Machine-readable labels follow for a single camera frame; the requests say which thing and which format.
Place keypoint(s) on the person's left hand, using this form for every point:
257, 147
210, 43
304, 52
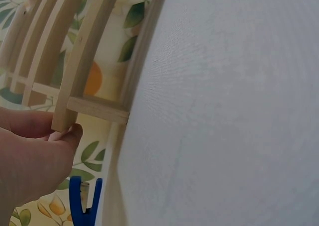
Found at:
27, 161

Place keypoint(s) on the wooden slatted rack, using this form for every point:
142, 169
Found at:
82, 59

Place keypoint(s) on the blue plastic clamp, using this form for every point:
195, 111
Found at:
81, 206

